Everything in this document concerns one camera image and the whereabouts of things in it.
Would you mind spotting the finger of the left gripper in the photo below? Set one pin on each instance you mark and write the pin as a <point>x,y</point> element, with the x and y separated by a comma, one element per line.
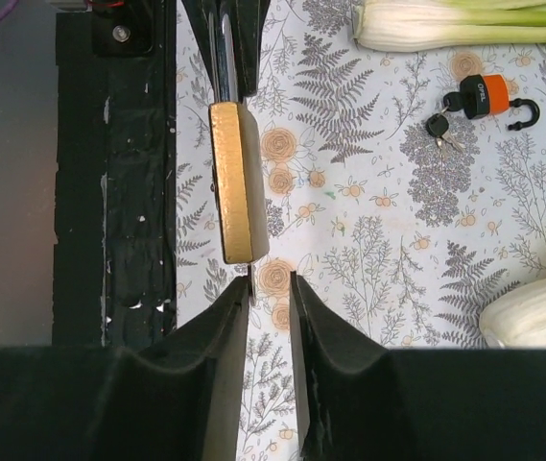
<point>248,18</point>
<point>203,19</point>

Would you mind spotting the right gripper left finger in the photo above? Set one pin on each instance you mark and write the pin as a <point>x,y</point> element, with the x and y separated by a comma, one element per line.
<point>179,399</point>

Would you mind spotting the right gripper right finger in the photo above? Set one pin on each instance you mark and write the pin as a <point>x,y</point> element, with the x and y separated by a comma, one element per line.
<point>357,400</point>

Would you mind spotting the large brass padlock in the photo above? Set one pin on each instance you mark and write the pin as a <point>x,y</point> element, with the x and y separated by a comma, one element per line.
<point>237,164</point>

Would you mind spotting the orange padlock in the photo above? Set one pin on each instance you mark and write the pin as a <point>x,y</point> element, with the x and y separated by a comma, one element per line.
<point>485,95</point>

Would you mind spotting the black key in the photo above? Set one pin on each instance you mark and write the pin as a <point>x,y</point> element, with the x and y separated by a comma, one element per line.
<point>437,125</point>

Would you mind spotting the celery stalk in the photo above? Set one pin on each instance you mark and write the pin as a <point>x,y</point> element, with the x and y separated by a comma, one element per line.
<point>414,26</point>

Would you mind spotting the floral table mat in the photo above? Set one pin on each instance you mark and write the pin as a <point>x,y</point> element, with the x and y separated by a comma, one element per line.
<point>404,243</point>

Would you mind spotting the yellow napa cabbage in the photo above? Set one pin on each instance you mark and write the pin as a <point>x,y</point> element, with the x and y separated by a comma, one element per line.
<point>517,319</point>

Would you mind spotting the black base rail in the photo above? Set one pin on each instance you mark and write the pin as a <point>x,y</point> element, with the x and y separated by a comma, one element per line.
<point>115,256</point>

